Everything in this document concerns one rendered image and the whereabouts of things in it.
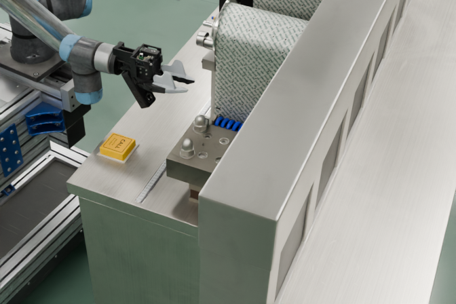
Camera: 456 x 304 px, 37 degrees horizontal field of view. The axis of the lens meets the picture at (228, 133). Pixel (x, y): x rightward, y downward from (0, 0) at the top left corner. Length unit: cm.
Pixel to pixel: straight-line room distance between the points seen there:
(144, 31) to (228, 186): 335
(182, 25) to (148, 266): 239
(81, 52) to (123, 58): 12
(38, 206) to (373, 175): 186
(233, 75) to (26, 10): 58
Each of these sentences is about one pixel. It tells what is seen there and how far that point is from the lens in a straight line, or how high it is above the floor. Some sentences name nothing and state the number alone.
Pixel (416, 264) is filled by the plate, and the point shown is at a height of 144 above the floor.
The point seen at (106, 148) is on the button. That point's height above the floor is 92.
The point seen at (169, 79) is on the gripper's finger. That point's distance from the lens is 170.
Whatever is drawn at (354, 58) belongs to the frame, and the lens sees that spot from 86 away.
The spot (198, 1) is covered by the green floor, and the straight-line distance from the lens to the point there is 428.
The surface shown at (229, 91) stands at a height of 112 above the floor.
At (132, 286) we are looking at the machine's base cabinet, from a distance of 196.
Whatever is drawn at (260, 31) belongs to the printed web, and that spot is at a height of 129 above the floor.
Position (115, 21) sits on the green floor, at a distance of 410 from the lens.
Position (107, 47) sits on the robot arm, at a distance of 178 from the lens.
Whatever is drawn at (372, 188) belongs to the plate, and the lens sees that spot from 100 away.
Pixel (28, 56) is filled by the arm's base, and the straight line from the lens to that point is 234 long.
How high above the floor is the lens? 213
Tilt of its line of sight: 41 degrees down
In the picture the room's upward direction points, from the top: 2 degrees clockwise
